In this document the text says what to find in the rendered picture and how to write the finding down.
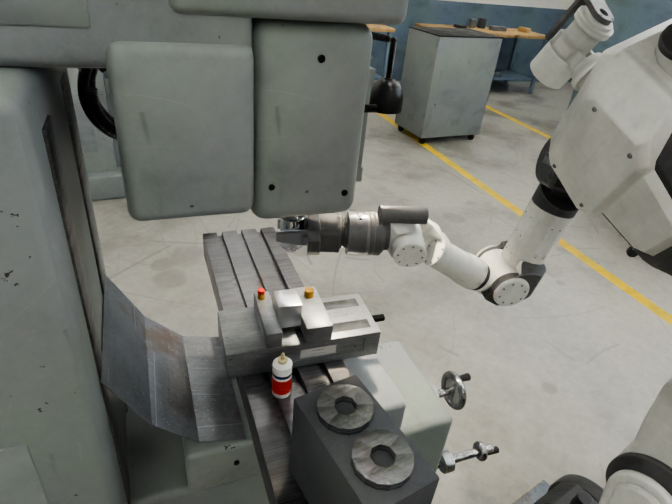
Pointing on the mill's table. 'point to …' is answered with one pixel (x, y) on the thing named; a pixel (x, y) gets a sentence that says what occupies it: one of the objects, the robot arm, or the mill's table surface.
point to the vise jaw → (314, 317)
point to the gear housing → (301, 10)
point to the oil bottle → (281, 376)
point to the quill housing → (307, 114)
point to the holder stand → (354, 450)
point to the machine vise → (248, 332)
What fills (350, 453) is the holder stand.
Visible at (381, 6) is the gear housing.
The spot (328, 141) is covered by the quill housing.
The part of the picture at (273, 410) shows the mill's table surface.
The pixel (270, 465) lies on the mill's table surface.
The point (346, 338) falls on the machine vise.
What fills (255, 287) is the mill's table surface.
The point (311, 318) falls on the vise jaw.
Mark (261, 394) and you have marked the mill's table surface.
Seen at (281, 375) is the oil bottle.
